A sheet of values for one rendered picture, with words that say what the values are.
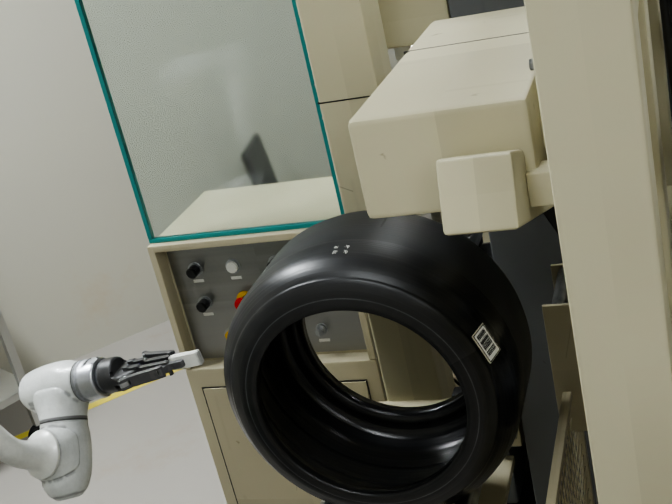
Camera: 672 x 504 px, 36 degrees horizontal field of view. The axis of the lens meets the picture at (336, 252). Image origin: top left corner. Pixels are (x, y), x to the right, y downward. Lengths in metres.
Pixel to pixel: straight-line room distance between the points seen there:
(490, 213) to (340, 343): 1.46
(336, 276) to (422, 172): 0.45
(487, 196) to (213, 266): 1.52
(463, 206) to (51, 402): 1.23
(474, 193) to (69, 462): 1.23
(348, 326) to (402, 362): 0.41
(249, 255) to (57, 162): 2.59
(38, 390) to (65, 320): 3.05
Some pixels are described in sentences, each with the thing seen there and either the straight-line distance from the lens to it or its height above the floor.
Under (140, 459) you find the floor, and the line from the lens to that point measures 4.37.
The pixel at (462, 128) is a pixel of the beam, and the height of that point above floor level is 1.75.
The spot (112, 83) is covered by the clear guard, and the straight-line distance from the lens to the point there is 2.65.
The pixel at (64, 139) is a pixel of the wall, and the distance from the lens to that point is 5.16.
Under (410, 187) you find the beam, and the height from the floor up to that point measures 1.68.
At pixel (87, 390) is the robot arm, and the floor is 1.19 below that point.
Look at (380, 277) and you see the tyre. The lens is 1.81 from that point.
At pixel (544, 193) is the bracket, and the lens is 1.40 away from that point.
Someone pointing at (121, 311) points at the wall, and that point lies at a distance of 5.43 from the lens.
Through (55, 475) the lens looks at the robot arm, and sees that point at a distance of 2.28.
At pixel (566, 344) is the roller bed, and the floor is 1.11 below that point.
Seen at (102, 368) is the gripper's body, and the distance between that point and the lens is 2.24.
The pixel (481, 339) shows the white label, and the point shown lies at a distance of 1.83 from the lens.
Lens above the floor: 2.15
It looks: 22 degrees down
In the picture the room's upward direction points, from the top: 13 degrees counter-clockwise
